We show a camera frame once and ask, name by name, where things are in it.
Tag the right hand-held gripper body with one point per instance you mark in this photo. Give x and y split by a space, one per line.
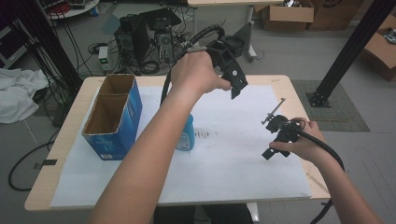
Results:
281 132

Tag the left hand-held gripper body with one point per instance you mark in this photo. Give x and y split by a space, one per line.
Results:
226 60

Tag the person's right hand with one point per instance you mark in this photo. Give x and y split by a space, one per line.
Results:
306 143

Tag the person's left hand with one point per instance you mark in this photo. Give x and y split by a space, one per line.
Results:
194 74

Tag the white paper table mat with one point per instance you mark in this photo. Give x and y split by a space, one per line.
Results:
233 171

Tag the open computer case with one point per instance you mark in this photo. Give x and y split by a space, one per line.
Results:
165 40

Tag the grey floor mat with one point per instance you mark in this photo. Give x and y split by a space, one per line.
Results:
345 112

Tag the blue plastic bottle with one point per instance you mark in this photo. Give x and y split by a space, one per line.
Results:
187 137

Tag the open brown cardboard box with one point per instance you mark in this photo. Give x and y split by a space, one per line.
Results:
291 17

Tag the black computer tower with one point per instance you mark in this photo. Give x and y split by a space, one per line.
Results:
130 40

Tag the blue open cardboard box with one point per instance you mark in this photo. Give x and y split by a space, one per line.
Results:
130 124

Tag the tall brown cardboard box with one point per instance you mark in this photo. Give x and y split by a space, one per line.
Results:
336 14

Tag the small white power unit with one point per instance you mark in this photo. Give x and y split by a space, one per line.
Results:
103 57

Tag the brown cardboard box with flap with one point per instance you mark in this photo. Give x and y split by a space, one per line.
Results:
381 53

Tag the round white table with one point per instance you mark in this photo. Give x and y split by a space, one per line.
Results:
77 11

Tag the black tape strip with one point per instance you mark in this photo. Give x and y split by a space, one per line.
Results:
46 162

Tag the white crumpled cloth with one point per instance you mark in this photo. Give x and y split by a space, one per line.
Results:
18 93

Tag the black metal frame post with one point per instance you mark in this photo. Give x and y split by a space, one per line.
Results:
351 46

